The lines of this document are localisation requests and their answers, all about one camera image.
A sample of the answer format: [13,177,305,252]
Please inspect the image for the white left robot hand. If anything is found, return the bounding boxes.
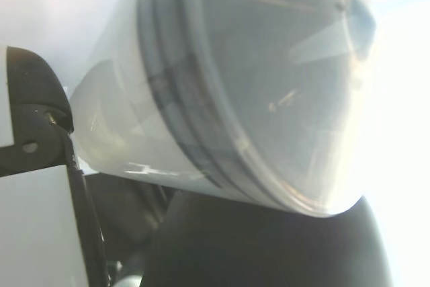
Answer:
[0,44,394,287]

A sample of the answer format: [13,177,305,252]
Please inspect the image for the large clear plastic syringe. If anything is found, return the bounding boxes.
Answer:
[72,0,380,218]

